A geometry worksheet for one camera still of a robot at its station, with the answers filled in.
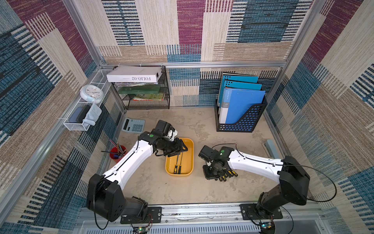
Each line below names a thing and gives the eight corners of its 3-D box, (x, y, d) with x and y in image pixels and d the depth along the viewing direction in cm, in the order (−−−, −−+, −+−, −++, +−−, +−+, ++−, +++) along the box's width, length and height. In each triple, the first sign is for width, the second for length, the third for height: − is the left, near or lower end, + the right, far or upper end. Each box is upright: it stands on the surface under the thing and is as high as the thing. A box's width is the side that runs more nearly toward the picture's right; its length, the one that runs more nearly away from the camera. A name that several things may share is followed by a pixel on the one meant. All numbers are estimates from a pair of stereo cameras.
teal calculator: (122, 131, 109) (120, 128, 106) (127, 120, 115) (126, 117, 113) (143, 133, 107) (141, 130, 105) (147, 122, 114) (146, 119, 111)
